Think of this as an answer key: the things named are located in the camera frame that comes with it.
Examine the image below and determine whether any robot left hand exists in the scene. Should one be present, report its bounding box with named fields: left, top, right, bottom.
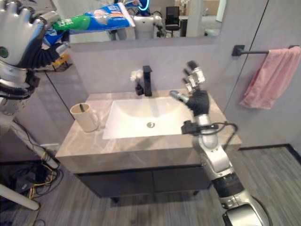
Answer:
left=0, top=2, right=70, bottom=69

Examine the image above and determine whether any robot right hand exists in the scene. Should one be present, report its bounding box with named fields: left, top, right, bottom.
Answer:
left=169, top=60, right=211, bottom=117

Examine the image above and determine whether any blue green toothpaste tube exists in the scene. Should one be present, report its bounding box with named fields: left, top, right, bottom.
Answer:
left=44, top=0, right=144, bottom=48

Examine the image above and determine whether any white sink basin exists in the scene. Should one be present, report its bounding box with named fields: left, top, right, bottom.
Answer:
left=103, top=96, right=196, bottom=140

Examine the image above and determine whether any black towel bar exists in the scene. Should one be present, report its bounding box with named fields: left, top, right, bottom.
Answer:
left=231, top=44, right=300, bottom=57

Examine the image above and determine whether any pink towel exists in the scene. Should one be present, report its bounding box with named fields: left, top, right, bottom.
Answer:
left=239, top=46, right=301, bottom=110

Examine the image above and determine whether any black faucet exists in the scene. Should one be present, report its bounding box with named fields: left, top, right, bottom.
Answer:
left=142, top=65, right=153, bottom=97

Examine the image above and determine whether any small vase with white flowers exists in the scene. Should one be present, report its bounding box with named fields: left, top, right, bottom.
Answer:
left=130, top=69, right=144, bottom=96

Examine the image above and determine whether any grey vanity countertop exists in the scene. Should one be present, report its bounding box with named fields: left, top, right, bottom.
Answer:
left=55, top=89, right=242, bottom=175

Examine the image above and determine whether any dark vanity cabinet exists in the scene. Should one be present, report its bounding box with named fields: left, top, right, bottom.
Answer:
left=74, top=164, right=214, bottom=204

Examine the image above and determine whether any white stand leg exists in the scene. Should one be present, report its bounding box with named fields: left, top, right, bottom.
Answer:
left=0, top=183, right=40, bottom=211

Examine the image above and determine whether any black wrist clamp with cable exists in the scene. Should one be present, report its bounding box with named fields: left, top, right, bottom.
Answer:
left=181, top=120, right=238, bottom=149

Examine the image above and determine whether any wall mirror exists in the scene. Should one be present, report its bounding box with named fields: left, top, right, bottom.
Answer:
left=50, top=0, right=223, bottom=44

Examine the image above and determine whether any cream mug with handle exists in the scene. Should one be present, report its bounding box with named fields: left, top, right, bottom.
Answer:
left=70, top=103, right=100, bottom=133

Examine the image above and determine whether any bundle of floor cables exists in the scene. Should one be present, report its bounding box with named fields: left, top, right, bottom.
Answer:
left=0, top=120, right=64, bottom=226

